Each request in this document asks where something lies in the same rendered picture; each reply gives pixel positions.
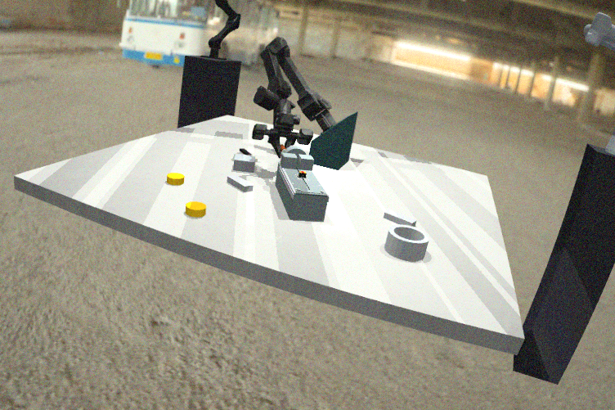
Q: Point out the yellow round disc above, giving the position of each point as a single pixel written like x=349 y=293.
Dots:
x=175 y=179
x=195 y=209

